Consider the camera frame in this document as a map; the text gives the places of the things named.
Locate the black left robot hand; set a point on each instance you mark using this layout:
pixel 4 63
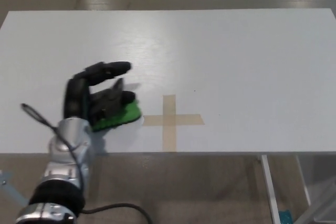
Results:
pixel 76 95

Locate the green whiteboard eraser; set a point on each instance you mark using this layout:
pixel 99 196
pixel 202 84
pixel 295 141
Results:
pixel 124 115

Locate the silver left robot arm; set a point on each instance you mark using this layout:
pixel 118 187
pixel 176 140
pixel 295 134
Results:
pixel 61 161

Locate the short beige tape strip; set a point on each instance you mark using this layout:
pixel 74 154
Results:
pixel 189 119

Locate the white metal table leg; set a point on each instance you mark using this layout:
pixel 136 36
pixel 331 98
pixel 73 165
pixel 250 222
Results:
pixel 270 192
pixel 304 182

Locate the teal patterned object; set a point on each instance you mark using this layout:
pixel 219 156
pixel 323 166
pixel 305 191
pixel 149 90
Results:
pixel 286 217

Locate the blue-grey metal bracket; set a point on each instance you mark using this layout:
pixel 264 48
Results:
pixel 9 190

